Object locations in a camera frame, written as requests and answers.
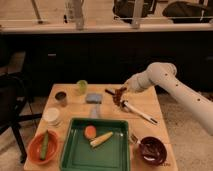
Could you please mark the orange carrot slice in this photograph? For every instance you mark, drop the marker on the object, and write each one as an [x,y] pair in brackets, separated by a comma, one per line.
[90,132]

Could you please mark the blue sponge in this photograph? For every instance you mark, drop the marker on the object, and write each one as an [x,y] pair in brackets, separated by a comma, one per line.
[94,98]

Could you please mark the black office chair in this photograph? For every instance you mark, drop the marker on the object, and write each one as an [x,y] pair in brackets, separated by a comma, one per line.
[13,97]

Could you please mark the white handled spatula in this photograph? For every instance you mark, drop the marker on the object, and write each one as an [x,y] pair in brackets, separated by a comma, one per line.
[130,107]

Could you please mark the white lidded container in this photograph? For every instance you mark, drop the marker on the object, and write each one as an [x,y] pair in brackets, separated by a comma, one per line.
[52,116]

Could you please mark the dark metal can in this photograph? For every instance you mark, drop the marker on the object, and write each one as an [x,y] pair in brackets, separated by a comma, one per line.
[61,98]

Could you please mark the green plastic tray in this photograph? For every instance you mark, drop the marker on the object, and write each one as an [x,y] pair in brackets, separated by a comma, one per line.
[112,155]

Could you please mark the yellow corn cob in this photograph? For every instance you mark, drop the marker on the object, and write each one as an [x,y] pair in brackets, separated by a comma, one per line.
[100,139]

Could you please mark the green cup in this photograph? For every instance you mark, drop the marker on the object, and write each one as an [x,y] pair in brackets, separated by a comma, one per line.
[82,86]

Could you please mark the orange bowl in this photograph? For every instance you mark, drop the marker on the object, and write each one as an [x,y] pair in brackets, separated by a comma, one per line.
[35,144]

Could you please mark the metal fork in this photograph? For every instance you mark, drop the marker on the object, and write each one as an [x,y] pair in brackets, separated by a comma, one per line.
[134,139]

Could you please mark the dark maroon bowl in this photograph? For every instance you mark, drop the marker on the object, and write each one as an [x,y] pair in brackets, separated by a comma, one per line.
[152,151]

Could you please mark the green cucumber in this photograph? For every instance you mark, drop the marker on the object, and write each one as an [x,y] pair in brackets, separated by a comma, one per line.
[44,146]

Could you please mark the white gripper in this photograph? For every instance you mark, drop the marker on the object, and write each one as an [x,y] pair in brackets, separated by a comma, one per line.
[136,83]

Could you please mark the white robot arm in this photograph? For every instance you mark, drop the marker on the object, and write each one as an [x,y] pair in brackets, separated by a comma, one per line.
[164,75]

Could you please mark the dark red grape bunch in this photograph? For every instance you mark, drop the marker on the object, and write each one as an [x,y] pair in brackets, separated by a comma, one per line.
[117,101]

